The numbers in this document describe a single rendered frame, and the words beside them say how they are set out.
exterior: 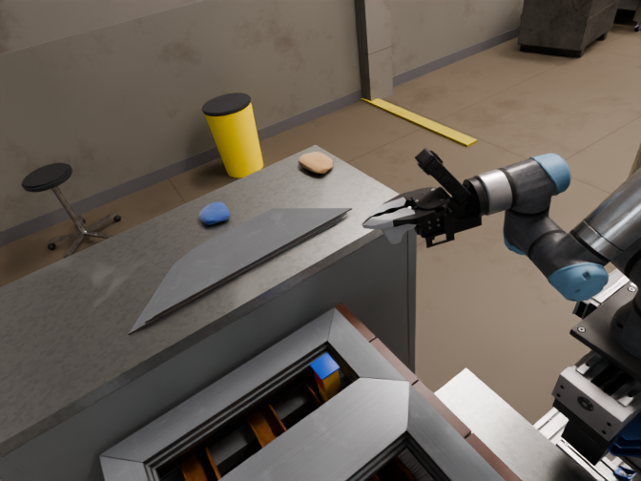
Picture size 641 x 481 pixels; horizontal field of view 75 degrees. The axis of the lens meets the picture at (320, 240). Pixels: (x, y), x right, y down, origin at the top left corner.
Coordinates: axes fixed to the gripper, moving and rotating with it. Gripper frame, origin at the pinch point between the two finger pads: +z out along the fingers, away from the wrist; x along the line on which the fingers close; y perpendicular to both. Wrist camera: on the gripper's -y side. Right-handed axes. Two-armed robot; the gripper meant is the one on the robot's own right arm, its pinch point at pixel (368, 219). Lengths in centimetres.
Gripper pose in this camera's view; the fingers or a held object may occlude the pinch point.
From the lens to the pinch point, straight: 74.5
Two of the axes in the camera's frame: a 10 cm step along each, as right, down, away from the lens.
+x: -1.6, -5.3, 8.3
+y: 2.5, 7.9, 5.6
